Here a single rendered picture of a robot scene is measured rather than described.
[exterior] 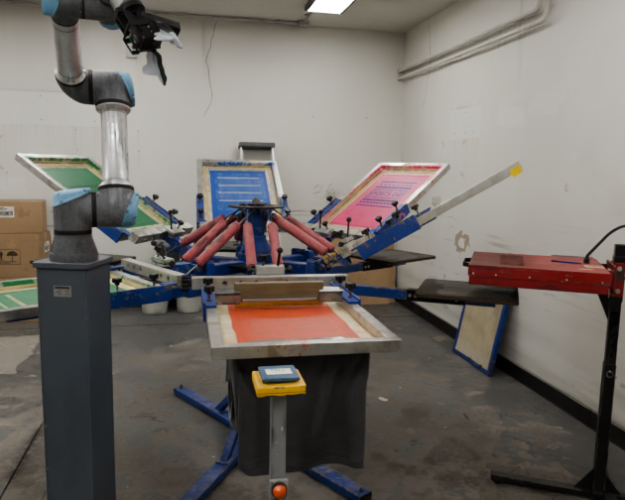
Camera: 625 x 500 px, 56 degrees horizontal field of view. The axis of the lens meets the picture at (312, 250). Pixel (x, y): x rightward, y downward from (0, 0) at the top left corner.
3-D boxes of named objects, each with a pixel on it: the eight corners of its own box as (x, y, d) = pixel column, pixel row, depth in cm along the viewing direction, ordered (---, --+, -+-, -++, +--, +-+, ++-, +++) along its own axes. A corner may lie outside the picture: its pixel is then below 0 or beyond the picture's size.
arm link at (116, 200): (92, 231, 199) (88, 77, 207) (139, 230, 204) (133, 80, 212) (91, 223, 188) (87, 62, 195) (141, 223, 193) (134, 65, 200)
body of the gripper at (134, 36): (133, 58, 156) (110, 22, 157) (161, 53, 161) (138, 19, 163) (140, 37, 150) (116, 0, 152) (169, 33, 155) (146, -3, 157)
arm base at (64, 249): (39, 261, 188) (38, 230, 186) (63, 255, 202) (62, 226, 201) (84, 263, 186) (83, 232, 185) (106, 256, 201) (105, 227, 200)
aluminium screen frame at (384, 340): (401, 351, 184) (402, 339, 183) (210, 360, 172) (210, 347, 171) (338, 297, 260) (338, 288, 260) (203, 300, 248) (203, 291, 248)
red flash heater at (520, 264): (602, 280, 286) (604, 256, 285) (619, 300, 243) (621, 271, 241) (472, 271, 305) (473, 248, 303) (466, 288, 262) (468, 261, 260)
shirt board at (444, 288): (516, 301, 297) (517, 285, 296) (518, 319, 259) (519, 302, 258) (270, 280, 338) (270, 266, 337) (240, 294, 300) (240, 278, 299)
